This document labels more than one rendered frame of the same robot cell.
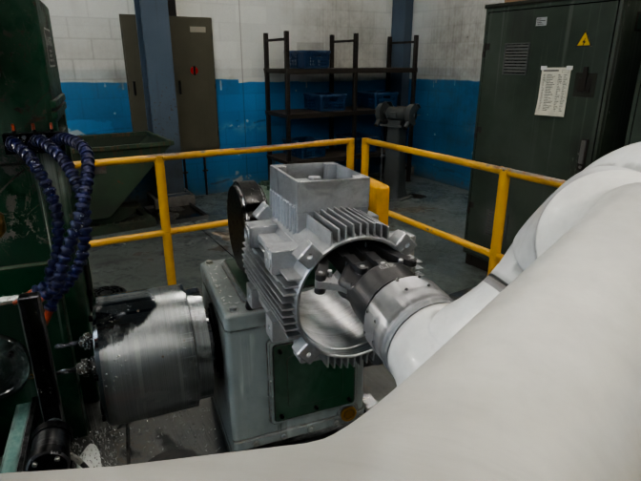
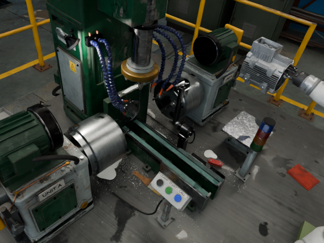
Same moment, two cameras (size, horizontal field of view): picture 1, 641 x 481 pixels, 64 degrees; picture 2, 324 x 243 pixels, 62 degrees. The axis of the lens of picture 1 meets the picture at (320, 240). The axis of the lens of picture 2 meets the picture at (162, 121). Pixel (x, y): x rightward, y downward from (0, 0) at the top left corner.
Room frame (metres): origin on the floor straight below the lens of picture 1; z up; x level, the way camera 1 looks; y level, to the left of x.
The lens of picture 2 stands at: (-0.21, 1.09, 2.02)
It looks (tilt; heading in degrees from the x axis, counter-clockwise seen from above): 42 degrees down; 329
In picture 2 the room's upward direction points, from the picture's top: 9 degrees clockwise
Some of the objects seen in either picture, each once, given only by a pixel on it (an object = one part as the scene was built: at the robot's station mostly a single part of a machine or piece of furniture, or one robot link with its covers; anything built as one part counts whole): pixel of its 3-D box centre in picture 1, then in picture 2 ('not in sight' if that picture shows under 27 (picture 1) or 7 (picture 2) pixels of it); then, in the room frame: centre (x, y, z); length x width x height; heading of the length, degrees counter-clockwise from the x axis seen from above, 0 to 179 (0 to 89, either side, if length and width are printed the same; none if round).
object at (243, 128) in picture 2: not in sight; (246, 135); (0.60, -0.02, 0.86); 0.27 x 0.24 x 0.12; 112
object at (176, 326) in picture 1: (166, 347); (181, 93); (0.91, 0.31, 1.04); 0.41 x 0.25 x 0.25; 112
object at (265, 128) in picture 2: not in sight; (267, 125); (0.39, 0.14, 1.19); 0.06 x 0.06 x 0.04
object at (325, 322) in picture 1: (326, 270); (265, 69); (0.65, -0.01, 1.32); 0.20 x 0.19 x 0.19; 22
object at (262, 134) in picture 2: not in sight; (263, 132); (0.39, 0.14, 1.14); 0.06 x 0.06 x 0.04
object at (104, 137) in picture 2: not in sight; (86, 149); (0.66, 0.95, 1.04); 0.37 x 0.25 x 0.25; 112
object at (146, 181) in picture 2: not in sight; (148, 182); (0.53, 0.67, 0.80); 0.21 x 0.05 x 0.01; 28
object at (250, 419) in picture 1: (290, 345); (205, 85); (1.00, 0.07, 0.99); 0.35 x 0.31 x 0.37; 112
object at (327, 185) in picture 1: (317, 196); (265, 49); (0.69, 0.00, 1.41); 0.12 x 0.11 x 0.07; 22
